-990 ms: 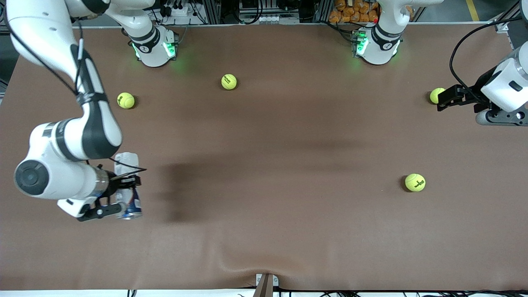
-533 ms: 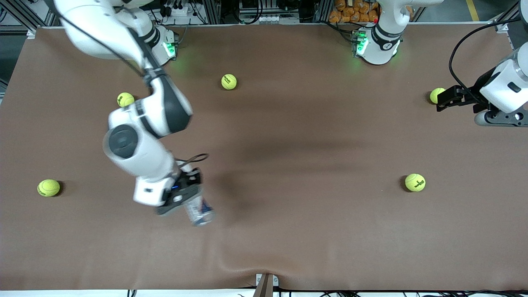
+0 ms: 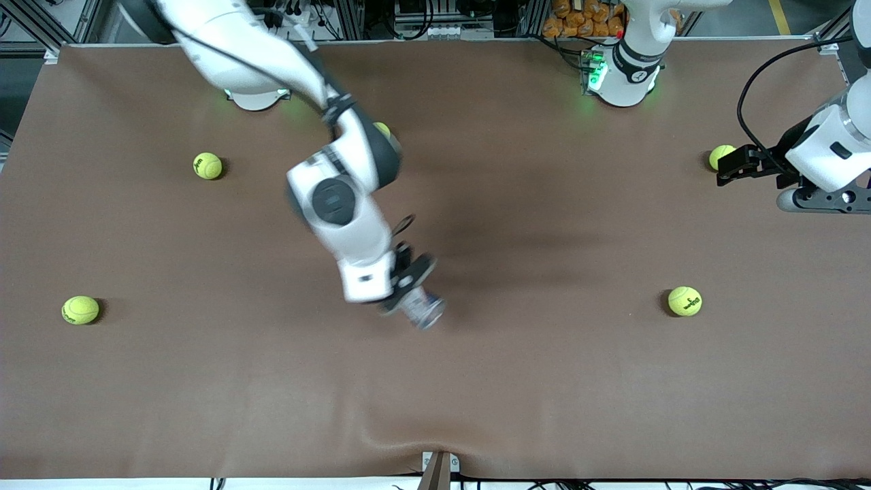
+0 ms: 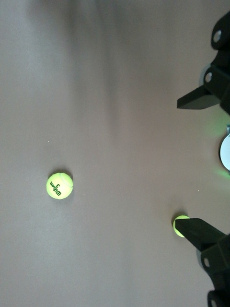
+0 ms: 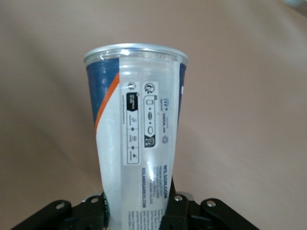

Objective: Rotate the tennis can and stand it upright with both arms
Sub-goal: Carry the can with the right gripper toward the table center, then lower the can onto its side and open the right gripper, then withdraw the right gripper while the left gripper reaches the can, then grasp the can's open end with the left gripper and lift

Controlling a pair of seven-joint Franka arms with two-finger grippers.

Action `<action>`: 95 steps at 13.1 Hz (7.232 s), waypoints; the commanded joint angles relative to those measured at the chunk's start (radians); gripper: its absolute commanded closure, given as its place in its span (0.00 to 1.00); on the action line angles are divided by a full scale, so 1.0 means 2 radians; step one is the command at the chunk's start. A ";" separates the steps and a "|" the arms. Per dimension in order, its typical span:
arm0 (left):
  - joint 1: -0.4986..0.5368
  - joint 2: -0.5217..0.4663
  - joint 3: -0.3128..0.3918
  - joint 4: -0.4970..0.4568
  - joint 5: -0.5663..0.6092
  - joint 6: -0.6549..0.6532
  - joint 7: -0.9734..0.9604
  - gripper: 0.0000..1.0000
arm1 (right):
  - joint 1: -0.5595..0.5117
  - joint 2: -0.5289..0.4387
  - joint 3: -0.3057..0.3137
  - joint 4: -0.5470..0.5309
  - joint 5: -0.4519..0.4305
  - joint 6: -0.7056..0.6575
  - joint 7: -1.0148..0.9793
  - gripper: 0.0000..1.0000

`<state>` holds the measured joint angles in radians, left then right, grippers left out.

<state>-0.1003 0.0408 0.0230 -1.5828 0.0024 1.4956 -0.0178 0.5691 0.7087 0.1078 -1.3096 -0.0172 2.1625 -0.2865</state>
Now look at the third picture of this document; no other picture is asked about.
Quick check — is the clear blue white tennis can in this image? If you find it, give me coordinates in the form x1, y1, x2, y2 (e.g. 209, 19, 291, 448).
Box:
400, 286, 447, 331

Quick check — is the brown table cloth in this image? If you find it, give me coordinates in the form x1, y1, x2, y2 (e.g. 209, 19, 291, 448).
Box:
0, 41, 871, 481

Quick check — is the metal table clamp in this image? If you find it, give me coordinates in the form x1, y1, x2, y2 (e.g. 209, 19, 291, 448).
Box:
421, 451, 461, 490

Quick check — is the orange mesh bag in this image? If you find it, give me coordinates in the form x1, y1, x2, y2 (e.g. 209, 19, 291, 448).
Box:
542, 0, 625, 39

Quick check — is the white connector block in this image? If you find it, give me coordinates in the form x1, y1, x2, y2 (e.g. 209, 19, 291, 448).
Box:
397, 23, 495, 41

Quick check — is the white power strip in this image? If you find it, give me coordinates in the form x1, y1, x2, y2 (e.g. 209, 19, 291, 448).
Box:
271, 7, 317, 32

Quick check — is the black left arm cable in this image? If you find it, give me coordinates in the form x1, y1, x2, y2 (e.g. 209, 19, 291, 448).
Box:
737, 34, 859, 179

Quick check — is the aluminium frame profile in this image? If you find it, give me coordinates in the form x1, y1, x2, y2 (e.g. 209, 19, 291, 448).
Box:
813, 0, 857, 56
0, 0, 104, 63

